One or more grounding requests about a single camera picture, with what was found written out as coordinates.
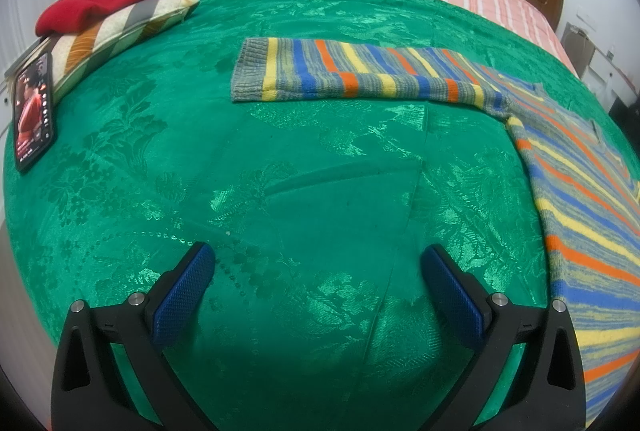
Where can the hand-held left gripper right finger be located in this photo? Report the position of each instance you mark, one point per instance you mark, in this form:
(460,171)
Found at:
(455,296)

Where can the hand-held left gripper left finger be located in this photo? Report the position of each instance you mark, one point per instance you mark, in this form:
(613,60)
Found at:
(182,296)

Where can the striped knit sweater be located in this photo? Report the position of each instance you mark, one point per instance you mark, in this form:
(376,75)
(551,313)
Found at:
(575,171)

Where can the green floral blanket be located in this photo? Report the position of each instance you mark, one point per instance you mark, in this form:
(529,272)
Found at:
(250,161)

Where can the black smartphone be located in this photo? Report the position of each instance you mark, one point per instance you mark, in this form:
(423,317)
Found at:
(32,116)

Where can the striped pillow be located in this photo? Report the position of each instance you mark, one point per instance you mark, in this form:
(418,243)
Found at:
(110,36)

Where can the white desk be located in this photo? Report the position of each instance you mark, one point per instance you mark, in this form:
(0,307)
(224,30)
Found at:
(600,61)

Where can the red cloth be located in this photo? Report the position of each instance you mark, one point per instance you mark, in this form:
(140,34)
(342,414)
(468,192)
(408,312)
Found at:
(95,6)

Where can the white wall switch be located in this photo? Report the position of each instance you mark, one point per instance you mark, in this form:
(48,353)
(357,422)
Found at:
(586,19)

